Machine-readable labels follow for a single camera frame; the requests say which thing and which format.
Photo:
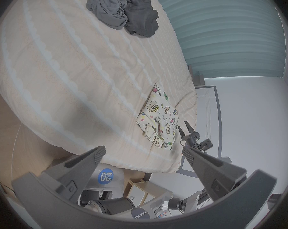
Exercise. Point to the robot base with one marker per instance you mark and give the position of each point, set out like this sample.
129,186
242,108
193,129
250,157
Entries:
103,178

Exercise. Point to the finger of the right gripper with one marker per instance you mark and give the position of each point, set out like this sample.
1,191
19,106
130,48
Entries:
181,131
189,127

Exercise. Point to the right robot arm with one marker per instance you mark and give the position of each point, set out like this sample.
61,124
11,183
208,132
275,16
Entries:
153,206

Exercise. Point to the pale wooden bedside table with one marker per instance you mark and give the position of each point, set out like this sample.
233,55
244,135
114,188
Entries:
144,189

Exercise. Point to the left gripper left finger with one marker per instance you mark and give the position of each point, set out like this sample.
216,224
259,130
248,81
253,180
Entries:
77,173

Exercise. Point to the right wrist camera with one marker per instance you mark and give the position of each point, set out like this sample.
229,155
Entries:
207,144

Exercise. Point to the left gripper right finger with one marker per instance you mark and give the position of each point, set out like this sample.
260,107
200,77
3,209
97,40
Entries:
213,175

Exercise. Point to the grey bedside table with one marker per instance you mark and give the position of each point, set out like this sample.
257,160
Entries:
196,76

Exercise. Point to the white printed pyjama top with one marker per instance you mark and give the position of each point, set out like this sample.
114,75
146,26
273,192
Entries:
158,118

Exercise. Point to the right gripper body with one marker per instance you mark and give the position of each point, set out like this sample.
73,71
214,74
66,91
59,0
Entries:
193,138

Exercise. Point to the black garment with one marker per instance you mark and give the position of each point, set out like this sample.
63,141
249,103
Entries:
134,11

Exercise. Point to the bed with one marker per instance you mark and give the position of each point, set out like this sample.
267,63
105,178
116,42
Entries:
86,80

